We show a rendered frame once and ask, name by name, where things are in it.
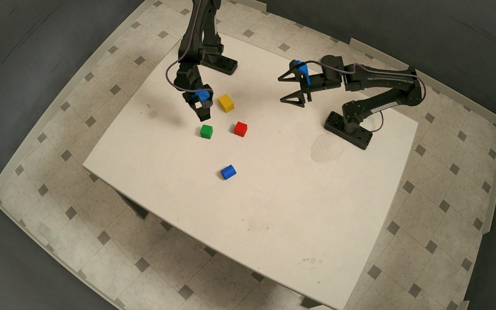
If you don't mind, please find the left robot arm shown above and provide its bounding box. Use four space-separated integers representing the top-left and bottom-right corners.
320 55 422 147

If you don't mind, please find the red cube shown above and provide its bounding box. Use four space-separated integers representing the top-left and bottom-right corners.
234 121 248 137

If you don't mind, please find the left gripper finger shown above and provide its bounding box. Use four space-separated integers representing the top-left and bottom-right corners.
278 70 300 82
280 90 305 108

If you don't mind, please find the yellow block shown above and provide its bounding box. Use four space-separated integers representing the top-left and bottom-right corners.
218 94 234 113

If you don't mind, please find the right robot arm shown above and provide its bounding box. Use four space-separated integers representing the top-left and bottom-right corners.
174 0 238 90

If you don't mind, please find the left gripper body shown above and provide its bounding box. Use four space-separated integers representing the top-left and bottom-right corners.
298 64 326 104

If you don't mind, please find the blue cylinder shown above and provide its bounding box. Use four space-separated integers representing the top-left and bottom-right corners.
220 165 236 180

